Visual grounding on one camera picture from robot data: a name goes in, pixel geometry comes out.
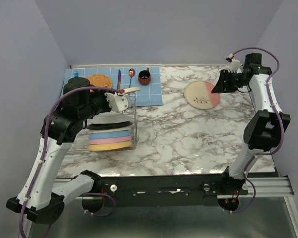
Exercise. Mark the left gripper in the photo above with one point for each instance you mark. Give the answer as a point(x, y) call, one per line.
point(101, 92)

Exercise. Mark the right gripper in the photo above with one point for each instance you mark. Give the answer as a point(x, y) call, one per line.
point(220, 87)

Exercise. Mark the cream and pink plate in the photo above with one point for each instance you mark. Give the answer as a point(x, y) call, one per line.
point(199, 94)

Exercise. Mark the cream and yellow plate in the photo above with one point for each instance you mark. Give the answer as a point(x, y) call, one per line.
point(131, 89)

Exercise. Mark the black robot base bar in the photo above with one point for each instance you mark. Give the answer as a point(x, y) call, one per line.
point(161, 191)

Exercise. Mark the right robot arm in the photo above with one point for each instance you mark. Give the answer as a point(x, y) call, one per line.
point(264, 134)

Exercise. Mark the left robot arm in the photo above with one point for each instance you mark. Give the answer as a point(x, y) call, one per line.
point(42, 203)

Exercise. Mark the blue plate in rack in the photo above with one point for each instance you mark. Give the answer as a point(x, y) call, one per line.
point(105, 135)

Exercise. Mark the yellow plate in rack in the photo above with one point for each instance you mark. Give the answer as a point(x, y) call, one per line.
point(110, 146)

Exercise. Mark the white ceramic plate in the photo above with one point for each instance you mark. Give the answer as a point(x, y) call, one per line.
point(110, 118)

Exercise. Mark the woven wicker round trivet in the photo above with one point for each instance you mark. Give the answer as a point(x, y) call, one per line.
point(100, 80)

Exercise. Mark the iridescent rainbow knife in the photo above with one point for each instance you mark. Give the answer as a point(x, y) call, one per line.
point(119, 80)

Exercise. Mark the iridescent rainbow spoon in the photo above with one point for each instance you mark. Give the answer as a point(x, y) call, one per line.
point(131, 74)

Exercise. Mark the orange and black mug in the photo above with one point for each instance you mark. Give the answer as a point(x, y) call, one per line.
point(144, 77)

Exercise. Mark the blue checked placemat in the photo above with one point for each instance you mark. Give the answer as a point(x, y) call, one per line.
point(149, 95)

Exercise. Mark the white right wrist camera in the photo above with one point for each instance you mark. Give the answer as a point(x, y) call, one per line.
point(234, 63)

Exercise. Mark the steel wire dish rack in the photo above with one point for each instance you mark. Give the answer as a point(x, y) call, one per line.
point(82, 140)

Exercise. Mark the aluminium frame rail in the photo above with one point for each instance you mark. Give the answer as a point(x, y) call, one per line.
point(266, 211)

